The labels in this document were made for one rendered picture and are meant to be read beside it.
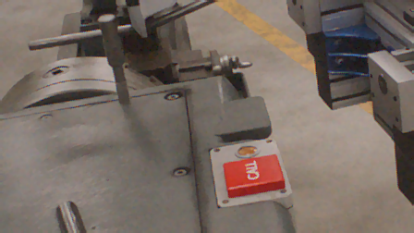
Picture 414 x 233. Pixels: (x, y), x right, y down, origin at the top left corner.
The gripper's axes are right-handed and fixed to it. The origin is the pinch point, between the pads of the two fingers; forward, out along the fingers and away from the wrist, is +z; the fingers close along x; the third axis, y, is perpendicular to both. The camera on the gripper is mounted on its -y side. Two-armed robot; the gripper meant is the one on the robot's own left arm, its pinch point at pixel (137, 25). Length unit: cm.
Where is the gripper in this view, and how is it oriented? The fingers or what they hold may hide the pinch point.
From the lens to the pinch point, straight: 126.3
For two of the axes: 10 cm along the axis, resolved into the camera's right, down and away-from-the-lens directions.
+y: 9.8, -1.7, 0.5
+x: -1.2, -4.2, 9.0
